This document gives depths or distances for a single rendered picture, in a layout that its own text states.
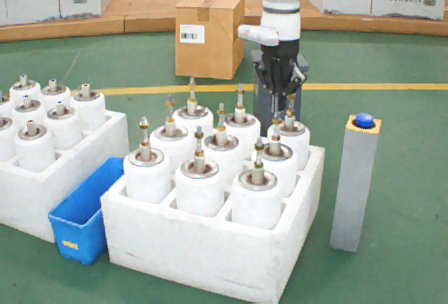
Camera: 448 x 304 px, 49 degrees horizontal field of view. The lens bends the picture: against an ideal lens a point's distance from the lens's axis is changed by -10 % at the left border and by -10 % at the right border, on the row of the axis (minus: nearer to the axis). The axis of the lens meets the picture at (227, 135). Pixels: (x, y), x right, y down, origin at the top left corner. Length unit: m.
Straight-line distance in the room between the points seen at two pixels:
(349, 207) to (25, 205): 0.75
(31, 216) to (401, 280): 0.88
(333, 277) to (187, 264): 0.32
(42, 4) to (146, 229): 2.12
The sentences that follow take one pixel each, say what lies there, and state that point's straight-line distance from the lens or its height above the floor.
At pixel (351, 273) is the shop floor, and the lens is 1.20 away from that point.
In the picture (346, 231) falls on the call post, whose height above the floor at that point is 0.06.
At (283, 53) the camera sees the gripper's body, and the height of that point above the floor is 0.48.
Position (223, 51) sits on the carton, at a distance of 2.16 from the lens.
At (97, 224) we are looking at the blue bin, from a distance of 1.18.
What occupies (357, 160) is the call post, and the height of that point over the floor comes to 0.24.
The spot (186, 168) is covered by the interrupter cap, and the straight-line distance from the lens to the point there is 1.05.
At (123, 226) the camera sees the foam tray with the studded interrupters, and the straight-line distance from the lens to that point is 1.12.
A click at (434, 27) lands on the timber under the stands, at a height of 0.05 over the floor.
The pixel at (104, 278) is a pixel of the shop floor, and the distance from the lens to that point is 1.18.
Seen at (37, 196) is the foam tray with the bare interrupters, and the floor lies 0.13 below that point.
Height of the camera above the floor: 0.78
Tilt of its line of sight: 27 degrees down
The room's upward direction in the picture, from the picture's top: 1 degrees clockwise
